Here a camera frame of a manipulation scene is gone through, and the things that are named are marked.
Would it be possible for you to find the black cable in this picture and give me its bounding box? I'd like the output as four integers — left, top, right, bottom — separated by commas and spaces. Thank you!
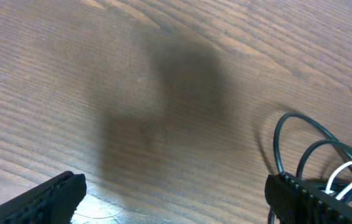
267, 112, 352, 224

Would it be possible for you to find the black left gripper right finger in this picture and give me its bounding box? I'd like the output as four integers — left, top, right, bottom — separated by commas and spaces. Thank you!
265, 173, 352, 224

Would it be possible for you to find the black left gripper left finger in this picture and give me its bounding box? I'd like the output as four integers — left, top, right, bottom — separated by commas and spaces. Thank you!
0, 171, 87, 224

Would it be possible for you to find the white cable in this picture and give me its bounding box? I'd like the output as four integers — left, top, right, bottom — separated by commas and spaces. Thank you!
324, 158, 352, 212

